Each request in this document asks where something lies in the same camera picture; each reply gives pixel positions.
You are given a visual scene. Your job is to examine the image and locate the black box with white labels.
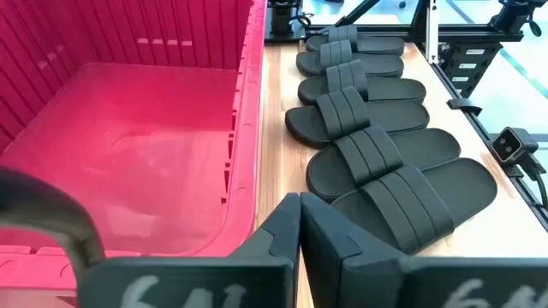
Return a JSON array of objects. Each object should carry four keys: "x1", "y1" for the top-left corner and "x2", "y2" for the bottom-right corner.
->
[{"x1": 440, "y1": 41, "x2": 504, "y2": 98}]

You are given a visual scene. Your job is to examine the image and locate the black rubber slide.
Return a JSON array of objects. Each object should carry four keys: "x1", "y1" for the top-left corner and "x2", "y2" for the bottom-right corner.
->
[
  {"x1": 306, "y1": 124, "x2": 462, "y2": 203},
  {"x1": 305, "y1": 24, "x2": 406, "y2": 56},
  {"x1": 331, "y1": 157, "x2": 499, "y2": 257},
  {"x1": 284, "y1": 85, "x2": 431, "y2": 150},
  {"x1": 295, "y1": 39, "x2": 405, "y2": 78},
  {"x1": 297, "y1": 59, "x2": 428, "y2": 106}
]

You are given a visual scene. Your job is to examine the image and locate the black frame clip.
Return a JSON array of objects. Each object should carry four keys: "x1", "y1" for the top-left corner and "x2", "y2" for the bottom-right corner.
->
[{"x1": 446, "y1": 98, "x2": 484, "y2": 117}]

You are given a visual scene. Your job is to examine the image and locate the black background equipment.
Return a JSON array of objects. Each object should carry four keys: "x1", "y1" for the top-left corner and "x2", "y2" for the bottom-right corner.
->
[{"x1": 489, "y1": 0, "x2": 544, "y2": 39}]

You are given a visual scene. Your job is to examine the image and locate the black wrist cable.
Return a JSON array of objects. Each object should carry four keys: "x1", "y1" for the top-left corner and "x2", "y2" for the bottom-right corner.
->
[{"x1": 0, "y1": 165, "x2": 106, "y2": 275}]

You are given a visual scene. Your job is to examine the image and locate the black camera cable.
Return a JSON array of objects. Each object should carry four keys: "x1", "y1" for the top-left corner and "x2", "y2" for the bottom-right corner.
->
[{"x1": 520, "y1": 151, "x2": 548, "y2": 210}]

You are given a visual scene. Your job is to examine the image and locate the small black table camera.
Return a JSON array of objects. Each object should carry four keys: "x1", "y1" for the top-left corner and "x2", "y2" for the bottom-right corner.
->
[{"x1": 490, "y1": 127, "x2": 540, "y2": 166}]

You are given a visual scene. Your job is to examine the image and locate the white upright bar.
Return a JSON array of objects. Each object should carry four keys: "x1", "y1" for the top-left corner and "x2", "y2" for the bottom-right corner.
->
[{"x1": 426, "y1": 0, "x2": 441, "y2": 65}]

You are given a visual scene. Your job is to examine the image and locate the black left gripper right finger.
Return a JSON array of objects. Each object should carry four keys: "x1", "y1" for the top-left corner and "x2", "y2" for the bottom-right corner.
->
[{"x1": 299, "y1": 191, "x2": 548, "y2": 308}]

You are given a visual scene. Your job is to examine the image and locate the red plastic bin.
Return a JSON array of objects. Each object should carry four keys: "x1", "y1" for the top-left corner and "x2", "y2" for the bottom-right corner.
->
[{"x1": 0, "y1": 0, "x2": 269, "y2": 308}]

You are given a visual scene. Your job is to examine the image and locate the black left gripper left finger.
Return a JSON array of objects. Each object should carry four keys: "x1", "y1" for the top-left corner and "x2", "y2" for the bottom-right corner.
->
[{"x1": 78, "y1": 192, "x2": 301, "y2": 308}]

